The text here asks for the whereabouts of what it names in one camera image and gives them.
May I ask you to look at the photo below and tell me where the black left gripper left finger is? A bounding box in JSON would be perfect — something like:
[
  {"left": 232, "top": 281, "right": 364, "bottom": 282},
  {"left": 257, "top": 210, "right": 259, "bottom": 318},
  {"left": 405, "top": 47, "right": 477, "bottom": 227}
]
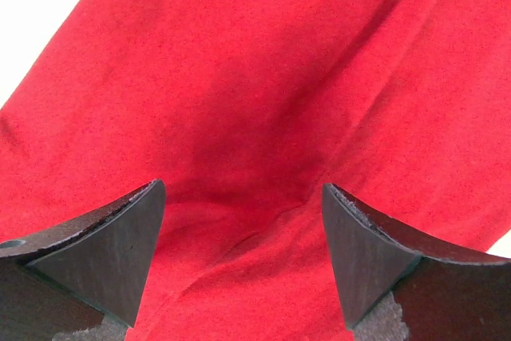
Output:
[{"left": 1, "top": 180, "right": 166, "bottom": 340}]

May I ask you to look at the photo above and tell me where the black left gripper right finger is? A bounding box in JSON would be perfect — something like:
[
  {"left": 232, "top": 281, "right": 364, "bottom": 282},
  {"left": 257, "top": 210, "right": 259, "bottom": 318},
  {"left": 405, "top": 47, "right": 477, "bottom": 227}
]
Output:
[{"left": 322, "top": 184, "right": 510, "bottom": 341}]

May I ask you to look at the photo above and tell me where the red t-shirt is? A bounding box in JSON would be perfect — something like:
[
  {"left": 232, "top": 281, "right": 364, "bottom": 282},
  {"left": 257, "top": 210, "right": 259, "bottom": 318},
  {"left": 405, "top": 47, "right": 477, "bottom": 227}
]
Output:
[{"left": 1, "top": 0, "right": 510, "bottom": 340}]

